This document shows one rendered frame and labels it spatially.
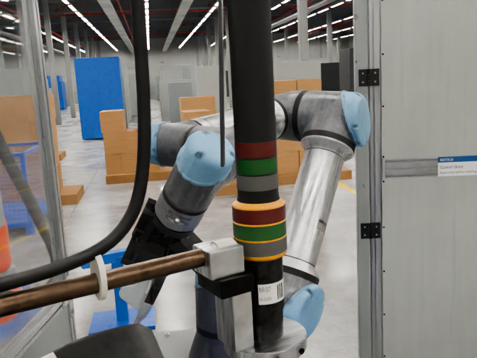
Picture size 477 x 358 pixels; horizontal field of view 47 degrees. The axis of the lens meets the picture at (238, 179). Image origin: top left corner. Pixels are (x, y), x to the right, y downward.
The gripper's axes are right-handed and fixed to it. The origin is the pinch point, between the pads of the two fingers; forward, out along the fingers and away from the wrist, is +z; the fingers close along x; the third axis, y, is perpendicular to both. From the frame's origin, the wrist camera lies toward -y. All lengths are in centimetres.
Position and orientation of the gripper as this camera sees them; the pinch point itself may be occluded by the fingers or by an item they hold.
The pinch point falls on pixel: (150, 291)
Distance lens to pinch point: 101.9
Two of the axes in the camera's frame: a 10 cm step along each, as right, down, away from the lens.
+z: -4.0, 6.9, 6.1
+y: -9.1, -3.9, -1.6
